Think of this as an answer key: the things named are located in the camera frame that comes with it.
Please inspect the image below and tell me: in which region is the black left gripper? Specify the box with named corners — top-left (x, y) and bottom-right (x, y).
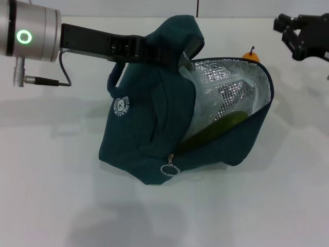
top-left (60, 23), bottom-right (180, 66)

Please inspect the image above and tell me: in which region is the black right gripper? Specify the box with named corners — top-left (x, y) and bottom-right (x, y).
top-left (273, 13), bottom-right (329, 62)

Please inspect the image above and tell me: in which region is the teal insulated lunch bag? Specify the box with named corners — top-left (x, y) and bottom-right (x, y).
top-left (99, 14), bottom-right (273, 186)

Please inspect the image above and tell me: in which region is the green cucumber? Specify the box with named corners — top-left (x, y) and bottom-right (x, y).
top-left (177, 110), bottom-right (249, 155)

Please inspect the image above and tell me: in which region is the orange pear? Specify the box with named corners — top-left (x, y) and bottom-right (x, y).
top-left (242, 45), bottom-right (261, 62)

